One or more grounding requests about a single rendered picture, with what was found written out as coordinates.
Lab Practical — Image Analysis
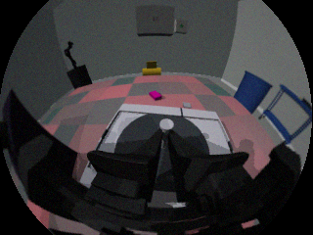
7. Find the magenta rectangular block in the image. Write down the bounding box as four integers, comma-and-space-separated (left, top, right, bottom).
149, 90, 161, 101

